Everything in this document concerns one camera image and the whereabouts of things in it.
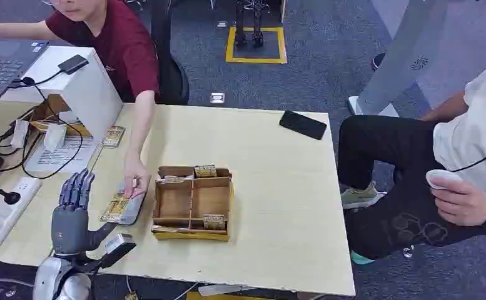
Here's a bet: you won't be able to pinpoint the black smartphone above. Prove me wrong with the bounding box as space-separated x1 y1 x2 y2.
278 110 328 141

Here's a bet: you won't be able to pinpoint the printed paper sheet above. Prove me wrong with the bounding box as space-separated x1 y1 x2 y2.
24 134 99 174

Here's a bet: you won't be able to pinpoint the dark laptop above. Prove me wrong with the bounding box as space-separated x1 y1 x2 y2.
0 39 50 99

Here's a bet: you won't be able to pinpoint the black cable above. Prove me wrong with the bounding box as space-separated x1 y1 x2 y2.
0 69 85 181

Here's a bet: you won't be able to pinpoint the white power strip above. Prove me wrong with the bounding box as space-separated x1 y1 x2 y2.
0 176 43 258

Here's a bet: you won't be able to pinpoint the thin black cord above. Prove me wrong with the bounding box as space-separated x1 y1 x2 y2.
448 142 486 174

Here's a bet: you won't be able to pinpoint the person across desk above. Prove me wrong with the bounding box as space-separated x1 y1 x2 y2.
0 0 161 199

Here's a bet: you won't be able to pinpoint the small black device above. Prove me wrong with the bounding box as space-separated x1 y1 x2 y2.
57 54 89 76

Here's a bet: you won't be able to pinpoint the white partition post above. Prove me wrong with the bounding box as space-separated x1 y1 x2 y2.
347 0 451 118

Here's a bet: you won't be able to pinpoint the white stand box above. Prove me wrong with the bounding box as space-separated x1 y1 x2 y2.
1 45 124 143

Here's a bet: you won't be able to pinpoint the person's hand placing card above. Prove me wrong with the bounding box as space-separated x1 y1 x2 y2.
122 159 152 200

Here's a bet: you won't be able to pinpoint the green sneaker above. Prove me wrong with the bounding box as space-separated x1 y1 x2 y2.
340 181 387 211

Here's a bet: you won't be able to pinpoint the black robot legs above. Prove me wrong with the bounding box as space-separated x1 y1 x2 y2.
233 0 266 49

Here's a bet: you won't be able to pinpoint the brown cardboard box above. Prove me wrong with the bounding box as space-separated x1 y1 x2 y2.
22 94 93 138

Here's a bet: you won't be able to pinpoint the wooden card box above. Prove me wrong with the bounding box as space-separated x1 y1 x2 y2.
151 165 234 243

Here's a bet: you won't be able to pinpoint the seated person beside table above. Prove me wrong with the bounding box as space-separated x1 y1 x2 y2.
337 49 486 266

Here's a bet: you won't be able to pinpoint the grey card tray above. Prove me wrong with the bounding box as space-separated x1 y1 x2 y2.
116 181 148 227

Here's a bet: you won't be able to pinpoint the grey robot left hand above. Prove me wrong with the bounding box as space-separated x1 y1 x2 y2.
51 167 118 261

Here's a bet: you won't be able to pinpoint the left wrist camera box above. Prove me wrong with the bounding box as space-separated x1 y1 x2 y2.
99 232 138 269

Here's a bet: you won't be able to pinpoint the seated person's hand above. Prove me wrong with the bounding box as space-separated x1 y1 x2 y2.
430 177 486 228

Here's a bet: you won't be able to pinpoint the white power adapter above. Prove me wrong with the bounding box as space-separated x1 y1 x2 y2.
10 119 31 150
43 123 68 153

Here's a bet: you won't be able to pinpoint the black plug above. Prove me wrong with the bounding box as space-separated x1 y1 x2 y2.
0 186 23 206

